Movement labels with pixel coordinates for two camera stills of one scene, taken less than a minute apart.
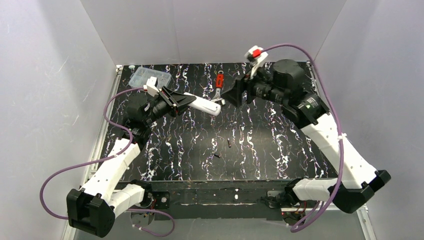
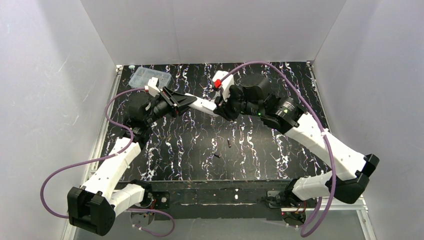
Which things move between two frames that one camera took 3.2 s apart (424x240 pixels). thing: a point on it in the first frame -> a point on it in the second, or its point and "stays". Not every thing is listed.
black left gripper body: x=168 y=100 stays
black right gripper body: x=246 y=91 -> x=228 y=105
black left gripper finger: x=181 y=109 stays
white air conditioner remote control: x=204 y=105 stays
